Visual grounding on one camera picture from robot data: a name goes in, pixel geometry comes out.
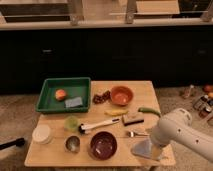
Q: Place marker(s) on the orange peach fruit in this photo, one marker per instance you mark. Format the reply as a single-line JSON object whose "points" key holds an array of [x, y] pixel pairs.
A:
{"points": [[60, 94]]}

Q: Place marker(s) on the metal fork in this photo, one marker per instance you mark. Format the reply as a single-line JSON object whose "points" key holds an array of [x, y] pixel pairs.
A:
{"points": [[134, 134]]}

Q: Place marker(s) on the grey towel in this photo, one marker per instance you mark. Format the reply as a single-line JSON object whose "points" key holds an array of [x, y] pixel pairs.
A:
{"points": [[148, 149]]}

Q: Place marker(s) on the dark red bowl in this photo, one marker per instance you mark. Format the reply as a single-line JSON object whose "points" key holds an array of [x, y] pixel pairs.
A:
{"points": [[103, 145]]}

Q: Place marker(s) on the white black handled tool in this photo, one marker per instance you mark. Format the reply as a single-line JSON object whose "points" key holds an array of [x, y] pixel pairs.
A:
{"points": [[86, 128]]}

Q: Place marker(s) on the orange bowl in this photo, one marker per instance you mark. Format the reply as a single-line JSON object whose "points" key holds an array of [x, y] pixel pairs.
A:
{"points": [[121, 95]]}

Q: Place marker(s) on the grey sponge in tray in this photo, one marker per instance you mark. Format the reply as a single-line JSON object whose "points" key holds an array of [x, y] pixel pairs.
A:
{"points": [[74, 102]]}

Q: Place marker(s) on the small metal cup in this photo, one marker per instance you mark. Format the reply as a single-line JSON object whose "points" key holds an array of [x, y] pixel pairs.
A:
{"points": [[72, 144]]}

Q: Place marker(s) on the black handle on floor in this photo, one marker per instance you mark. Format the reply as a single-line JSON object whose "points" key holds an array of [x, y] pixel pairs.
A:
{"points": [[18, 143]]}

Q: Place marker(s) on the brown black brush block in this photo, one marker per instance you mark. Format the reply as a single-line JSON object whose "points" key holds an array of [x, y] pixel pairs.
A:
{"points": [[130, 119]]}

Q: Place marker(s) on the green plastic cup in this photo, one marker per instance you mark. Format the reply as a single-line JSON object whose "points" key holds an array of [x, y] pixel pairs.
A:
{"points": [[71, 123]]}

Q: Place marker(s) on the yellow banana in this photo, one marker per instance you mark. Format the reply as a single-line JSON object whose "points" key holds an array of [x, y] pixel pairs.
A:
{"points": [[116, 112]]}

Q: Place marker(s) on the green chili pepper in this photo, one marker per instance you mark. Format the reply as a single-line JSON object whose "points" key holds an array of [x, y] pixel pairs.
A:
{"points": [[149, 110]]}

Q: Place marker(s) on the bottles on floor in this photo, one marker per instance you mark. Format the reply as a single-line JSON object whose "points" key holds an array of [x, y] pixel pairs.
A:
{"points": [[204, 104]]}

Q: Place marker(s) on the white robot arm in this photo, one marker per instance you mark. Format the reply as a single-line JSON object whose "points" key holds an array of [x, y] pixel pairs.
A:
{"points": [[176, 126]]}

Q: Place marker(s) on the green plastic tray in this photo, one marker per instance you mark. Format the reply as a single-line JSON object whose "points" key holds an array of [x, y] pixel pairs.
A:
{"points": [[74, 87]]}

